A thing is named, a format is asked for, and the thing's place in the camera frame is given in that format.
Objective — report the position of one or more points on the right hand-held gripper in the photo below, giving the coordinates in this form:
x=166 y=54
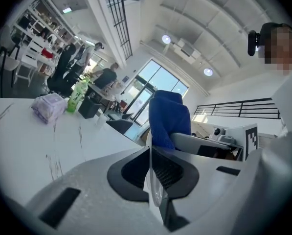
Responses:
x=251 y=141

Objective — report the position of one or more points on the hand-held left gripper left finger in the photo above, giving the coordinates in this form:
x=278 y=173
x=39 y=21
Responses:
x=92 y=199

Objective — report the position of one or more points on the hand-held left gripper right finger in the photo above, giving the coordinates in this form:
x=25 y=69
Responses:
x=209 y=192

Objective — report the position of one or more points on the blue cloth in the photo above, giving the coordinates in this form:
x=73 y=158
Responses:
x=167 y=116

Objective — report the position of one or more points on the glass entrance door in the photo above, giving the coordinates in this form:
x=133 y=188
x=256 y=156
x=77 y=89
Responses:
x=150 y=92

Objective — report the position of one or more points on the black mezzanine railing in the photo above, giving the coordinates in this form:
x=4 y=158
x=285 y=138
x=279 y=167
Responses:
x=120 y=21
x=236 y=109

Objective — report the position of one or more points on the dark grey dining chair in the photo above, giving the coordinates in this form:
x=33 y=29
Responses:
x=120 y=125
x=126 y=115

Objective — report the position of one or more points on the round ceiling lamp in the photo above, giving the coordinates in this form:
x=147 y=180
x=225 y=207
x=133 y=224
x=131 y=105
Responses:
x=208 y=71
x=166 y=39

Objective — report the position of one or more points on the small clear plastic cup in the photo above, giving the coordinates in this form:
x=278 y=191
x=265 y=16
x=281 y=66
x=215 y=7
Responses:
x=100 y=121

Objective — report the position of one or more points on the ceiling air conditioner unit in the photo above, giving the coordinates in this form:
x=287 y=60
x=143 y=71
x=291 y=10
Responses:
x=185 y=49

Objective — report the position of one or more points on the black square container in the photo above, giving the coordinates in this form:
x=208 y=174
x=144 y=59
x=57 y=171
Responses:
x=88 y=108

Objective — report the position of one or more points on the grey dining table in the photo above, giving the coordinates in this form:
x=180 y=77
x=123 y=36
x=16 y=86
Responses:
x=99 y=93

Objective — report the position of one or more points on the purple tissue pack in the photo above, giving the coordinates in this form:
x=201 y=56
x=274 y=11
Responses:
x=49 y=106

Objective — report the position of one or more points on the green tea bottle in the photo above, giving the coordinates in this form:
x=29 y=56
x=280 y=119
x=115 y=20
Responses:
x=76 y=97

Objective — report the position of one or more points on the person's head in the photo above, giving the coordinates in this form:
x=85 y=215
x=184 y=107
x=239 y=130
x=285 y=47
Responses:
x=280 y=50

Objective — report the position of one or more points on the white wooden chair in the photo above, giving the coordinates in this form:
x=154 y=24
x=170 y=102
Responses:
x=29 y=60

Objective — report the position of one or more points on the red box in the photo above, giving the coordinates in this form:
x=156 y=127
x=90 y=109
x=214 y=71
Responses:
x=47 y=53

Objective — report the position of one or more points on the white chair with black legs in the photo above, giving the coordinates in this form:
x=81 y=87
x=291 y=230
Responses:
x=4 y=60

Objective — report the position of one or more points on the white shelving unit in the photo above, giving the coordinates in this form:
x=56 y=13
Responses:
x=45 y=26

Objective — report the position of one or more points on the black head-worn camera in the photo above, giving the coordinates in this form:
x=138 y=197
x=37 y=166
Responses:
x=253 y=43

